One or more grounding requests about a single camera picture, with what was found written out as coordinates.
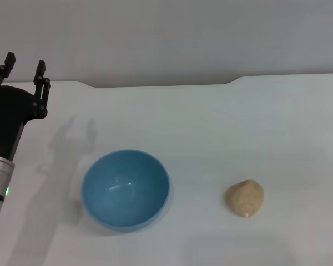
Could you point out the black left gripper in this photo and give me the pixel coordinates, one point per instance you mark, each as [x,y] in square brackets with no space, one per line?
[8,116]

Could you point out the blue bowl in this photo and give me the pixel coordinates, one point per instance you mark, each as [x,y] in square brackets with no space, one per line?
[125,191]

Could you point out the beige egg yolk pastry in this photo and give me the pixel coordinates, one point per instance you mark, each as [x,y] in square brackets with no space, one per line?
[244,198]

